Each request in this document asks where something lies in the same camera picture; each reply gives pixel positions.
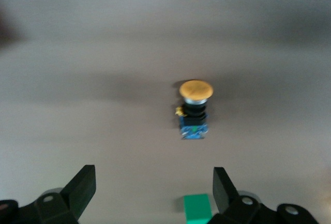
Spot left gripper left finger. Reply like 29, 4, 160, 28
0, 165, 97, 224

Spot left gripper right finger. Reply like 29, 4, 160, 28
206, 167, 319, 224

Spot orange push button switch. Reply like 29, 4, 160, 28
172, 79, 215, 141

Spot green foam cube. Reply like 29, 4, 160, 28
182, 193, 214, 224

